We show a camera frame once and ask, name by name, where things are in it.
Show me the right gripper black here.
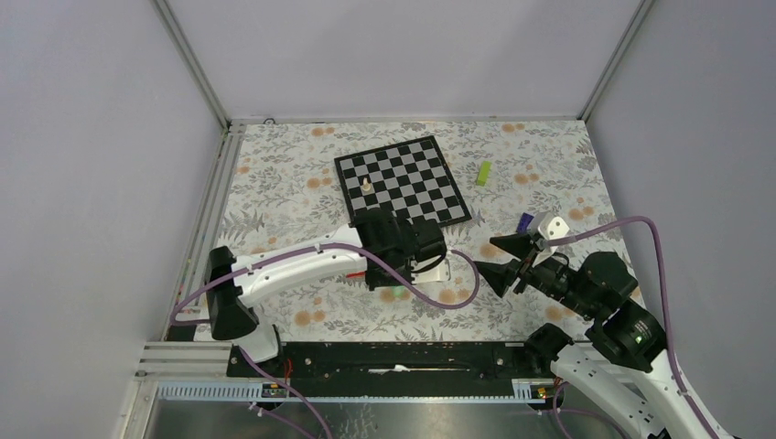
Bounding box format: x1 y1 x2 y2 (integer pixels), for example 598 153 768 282
469 228 598 317

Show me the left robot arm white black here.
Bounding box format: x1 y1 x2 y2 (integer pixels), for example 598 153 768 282
203 208 450 376

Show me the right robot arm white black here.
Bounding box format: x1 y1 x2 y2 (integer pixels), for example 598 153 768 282
477 233 730 438

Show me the purple and green block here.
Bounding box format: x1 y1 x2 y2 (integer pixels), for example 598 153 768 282
515 212 535 233

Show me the black grey chessboard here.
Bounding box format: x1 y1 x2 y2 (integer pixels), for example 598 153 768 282
334 135 472 227

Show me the lime green block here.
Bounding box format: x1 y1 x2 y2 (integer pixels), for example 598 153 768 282
476 161 491 187

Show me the floral table mat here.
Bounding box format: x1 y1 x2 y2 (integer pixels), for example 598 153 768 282
195 120 657 344

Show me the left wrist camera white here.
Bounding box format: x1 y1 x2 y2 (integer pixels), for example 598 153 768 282
413 258 451 284

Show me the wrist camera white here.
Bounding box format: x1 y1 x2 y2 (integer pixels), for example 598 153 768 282
527 212 570 251
413 258 451 284

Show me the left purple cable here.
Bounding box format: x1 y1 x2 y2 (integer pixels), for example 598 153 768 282
168 241 481 439

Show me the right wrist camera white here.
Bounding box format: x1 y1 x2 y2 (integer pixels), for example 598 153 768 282
527 212 570 251

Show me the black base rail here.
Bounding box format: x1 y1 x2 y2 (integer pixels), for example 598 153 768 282
258 341 557 400

